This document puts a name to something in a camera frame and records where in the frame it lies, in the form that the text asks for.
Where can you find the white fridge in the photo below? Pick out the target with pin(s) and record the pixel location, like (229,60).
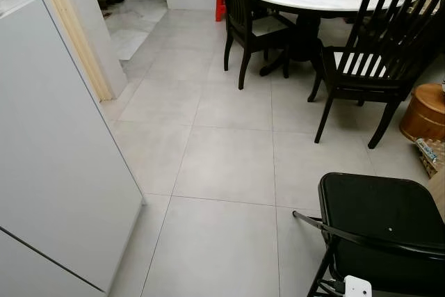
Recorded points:
(55,137)

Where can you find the round wooden tub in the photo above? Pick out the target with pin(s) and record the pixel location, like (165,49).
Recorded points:
(425,113)

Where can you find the white patterned carton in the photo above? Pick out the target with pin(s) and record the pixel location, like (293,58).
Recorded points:
(425,149)

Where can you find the woven wicker basket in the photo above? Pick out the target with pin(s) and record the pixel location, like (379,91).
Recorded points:
(437,161)

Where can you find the light wooden table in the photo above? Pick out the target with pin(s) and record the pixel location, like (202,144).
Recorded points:
(438,196)

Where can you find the dark wooden slatted chair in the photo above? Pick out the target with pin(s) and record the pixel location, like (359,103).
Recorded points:
(368,88)
(257,38)

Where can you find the black folding chair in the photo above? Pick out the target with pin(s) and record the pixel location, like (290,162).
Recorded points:
(382,206)

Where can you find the red plastic stool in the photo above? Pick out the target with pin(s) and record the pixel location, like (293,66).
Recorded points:
(220,6)

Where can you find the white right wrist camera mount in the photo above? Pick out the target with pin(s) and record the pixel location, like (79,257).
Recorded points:
(358,289)

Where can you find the beige wooden door frame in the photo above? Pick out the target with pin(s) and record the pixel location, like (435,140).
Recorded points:
(69,33)

